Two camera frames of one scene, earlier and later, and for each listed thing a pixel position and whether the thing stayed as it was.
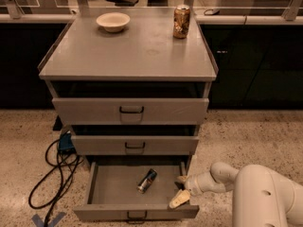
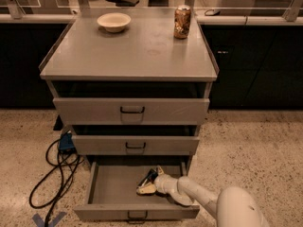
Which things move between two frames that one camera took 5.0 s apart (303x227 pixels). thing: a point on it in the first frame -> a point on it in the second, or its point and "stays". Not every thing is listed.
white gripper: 193,184 -> 162,183
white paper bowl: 113,22 stays
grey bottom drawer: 135,191 stays
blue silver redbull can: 147,180 stays
